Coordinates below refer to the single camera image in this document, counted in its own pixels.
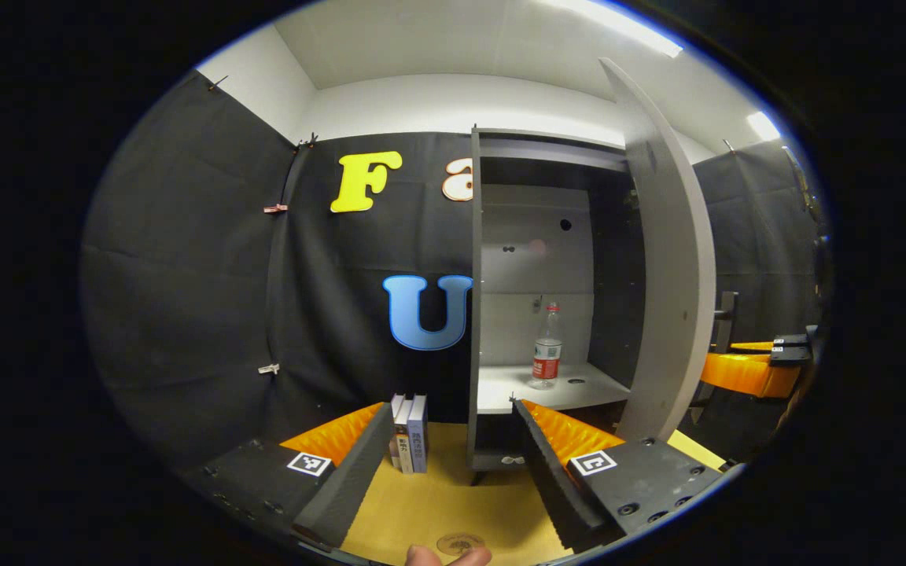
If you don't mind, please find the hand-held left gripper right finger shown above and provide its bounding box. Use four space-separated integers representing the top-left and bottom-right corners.
510 397 725 553

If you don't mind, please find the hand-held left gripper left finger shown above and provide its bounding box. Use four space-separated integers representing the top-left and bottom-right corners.
182 401 396 551

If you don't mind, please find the round brown coaster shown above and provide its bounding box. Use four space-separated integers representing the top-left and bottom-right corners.
436 532 487 557

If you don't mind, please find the clear plastic bottle red label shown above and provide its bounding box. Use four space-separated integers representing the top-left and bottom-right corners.
530 302 565 391

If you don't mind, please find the white cabinet shelf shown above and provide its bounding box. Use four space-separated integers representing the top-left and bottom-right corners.
477 362 632 415

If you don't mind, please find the dark grey cabinet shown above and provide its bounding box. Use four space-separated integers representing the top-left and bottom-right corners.
465 126 647 477

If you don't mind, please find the grey book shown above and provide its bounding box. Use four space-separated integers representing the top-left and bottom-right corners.
395 399 416 475

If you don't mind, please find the small ceiling light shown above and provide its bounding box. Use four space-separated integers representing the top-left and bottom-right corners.
746 110 783 143

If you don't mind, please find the black backdrop cloth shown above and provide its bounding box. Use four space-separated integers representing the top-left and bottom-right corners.
79 69 828 472

